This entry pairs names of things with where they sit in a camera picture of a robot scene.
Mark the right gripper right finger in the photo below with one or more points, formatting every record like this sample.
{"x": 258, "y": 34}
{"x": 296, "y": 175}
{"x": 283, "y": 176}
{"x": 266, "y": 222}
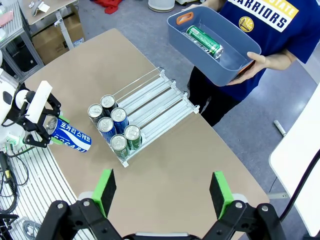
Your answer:
{"x": 221, "y": 195}

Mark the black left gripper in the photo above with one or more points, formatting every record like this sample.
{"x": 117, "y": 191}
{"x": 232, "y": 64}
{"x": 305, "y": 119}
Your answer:
{"x": 31, "y": 126}

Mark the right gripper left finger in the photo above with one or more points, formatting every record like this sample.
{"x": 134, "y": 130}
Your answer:
{"x": 105, "y": 192}

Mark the blue Pocari Sweat can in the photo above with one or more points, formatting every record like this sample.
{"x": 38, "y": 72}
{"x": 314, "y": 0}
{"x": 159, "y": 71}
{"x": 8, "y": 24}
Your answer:
{"x": 72, "y": 136}
{"x": 106, "y": 125}
{"x": 119, "y": 115}

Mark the green beverage can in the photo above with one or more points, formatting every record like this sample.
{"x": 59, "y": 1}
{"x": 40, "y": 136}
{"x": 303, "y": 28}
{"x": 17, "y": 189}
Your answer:
{"x": 119, "y": 143}
{"x": 203, "y": 40}
{"x": 132, "y": 132}

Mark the person's left forearm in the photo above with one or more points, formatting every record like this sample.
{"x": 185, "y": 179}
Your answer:
{"x": 280, "y": 61}

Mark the white can dispenser rack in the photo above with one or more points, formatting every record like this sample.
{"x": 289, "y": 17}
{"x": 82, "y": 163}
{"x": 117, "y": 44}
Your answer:
{"x": 155, "y": 105}

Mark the person's left hand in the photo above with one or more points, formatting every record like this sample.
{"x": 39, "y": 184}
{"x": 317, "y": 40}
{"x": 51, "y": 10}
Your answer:
{"x": 261, "y": 63}

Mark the person's right hand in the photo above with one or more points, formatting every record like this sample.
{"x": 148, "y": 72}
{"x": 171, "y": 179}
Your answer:
{"x": 197, "y": 6}

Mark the black Pepsi can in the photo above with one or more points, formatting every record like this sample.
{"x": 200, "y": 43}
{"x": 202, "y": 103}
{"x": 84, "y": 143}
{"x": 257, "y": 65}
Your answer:
{"x": 108, "y": 101}
{"x": 95, "y": 111}

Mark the black computer case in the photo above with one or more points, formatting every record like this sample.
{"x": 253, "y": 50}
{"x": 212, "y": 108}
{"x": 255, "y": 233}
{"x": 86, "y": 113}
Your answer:
{"x": 22, "y": 57}

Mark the large cardboard box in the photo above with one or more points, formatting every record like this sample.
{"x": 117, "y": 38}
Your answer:
{"x": 55, "y": 42}

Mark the large white table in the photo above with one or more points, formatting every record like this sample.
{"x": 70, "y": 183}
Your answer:
{"x": 300, "y": 150}

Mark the grey metal shelf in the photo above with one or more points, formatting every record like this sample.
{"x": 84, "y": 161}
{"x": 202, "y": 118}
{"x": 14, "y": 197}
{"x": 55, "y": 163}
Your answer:
{"x": 15, "y": 30}

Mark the wooden top side table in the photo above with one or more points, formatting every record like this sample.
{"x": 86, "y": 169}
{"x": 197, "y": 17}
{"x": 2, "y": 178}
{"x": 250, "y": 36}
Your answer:
{"x": 50, "y": 6}

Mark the red cloth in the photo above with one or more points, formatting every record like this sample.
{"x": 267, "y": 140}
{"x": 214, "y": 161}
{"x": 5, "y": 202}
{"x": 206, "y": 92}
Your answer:
{"x": 110, "y": 7}

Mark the white air purifier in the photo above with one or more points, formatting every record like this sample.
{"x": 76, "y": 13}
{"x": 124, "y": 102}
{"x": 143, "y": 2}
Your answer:
{"x": 161, "y": 5}

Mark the person in blue shirt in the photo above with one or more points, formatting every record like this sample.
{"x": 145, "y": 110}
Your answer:
{"x": 275, "y": 37}

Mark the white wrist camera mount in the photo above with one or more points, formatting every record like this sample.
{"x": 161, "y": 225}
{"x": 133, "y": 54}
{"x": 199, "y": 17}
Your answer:
{"x": 40, "y": 100}

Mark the slatted aluminium base plate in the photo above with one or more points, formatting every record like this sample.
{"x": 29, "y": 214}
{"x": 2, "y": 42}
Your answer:
{"x": 42, "y": 180}

